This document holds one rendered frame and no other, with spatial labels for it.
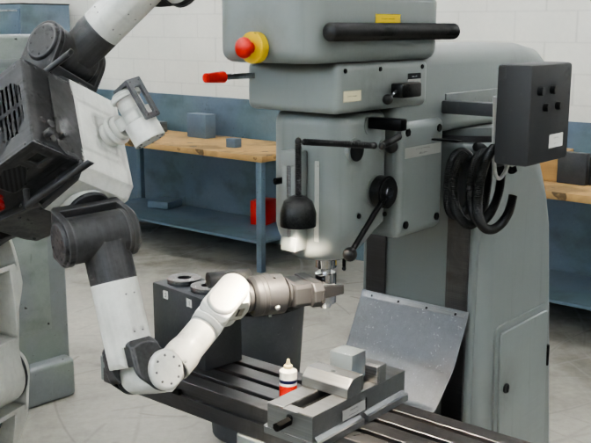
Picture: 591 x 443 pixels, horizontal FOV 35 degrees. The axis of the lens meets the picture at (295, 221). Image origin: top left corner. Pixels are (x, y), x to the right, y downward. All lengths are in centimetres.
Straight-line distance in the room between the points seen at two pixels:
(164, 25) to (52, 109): 673
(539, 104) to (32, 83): 102
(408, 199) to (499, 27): 450
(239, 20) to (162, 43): 674
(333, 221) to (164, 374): 47
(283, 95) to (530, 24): 460
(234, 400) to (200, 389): 11
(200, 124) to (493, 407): 568
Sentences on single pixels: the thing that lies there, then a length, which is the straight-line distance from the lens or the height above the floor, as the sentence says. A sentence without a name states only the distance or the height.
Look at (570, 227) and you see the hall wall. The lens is 637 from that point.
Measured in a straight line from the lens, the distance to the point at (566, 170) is 577.
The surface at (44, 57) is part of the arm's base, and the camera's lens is 198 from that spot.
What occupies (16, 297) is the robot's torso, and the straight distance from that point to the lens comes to 217.
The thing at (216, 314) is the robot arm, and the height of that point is 123.
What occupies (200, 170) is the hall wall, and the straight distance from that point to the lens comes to 832.
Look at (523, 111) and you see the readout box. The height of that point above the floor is 163.
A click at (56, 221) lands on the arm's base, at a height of 144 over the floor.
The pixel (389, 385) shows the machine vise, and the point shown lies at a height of 101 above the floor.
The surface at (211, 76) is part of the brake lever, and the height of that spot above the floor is 170.
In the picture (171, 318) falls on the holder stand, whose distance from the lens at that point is 241.
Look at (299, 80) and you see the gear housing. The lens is 187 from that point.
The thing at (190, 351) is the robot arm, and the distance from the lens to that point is 185.
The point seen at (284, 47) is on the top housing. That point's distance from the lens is 177.
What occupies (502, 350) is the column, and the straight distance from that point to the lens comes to 240.
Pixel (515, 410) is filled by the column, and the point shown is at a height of 82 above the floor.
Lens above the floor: 180
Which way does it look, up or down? 12 degrees down
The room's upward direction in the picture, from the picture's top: straight up
